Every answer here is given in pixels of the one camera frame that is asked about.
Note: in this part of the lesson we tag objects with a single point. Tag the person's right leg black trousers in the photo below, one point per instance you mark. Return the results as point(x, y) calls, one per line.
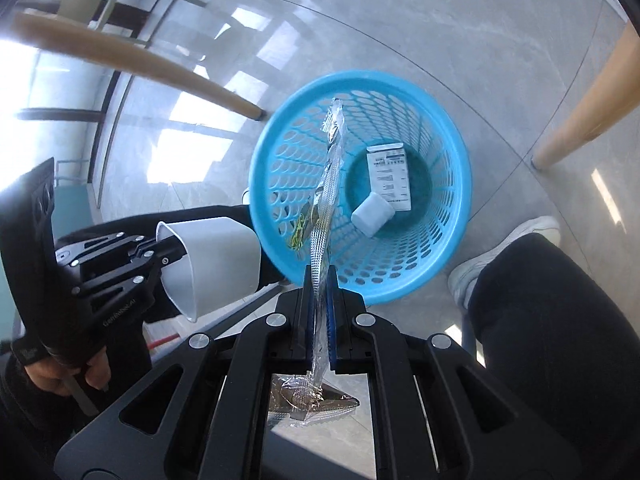
point(563, 347)

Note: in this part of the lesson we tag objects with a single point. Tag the blue plastic trash basket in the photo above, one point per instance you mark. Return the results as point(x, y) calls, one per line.
point(379, 109)

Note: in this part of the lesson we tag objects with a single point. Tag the white paper cup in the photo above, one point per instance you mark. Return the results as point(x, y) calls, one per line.
point(220, 265)

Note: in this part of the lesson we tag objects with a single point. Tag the wooden table leg right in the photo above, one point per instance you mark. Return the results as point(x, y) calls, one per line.
point(612, 96)

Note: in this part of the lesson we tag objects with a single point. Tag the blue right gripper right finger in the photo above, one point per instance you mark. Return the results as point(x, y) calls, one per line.
point(334, 304)

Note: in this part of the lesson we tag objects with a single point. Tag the wooden table leg left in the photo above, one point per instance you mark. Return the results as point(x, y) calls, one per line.
point(51, 33)

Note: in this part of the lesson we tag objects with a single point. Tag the small white crumpled cup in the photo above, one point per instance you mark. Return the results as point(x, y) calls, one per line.
point(372, 214)

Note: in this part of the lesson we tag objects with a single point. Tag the person's left hand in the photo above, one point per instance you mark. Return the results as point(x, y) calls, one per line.
point(49, 375)

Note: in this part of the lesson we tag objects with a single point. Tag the wooden table leg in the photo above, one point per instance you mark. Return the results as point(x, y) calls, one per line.
point(612, 96)
point(51, 33)

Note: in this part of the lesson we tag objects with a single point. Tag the white right shoe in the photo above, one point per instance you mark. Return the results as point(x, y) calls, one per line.
point(462, 280)

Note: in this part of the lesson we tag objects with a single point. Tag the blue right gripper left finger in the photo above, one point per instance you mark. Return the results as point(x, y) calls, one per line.
point(307, 315)

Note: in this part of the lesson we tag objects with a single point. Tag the clear silver snack wrapper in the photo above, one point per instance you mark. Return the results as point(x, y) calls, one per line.
point(305, 400)

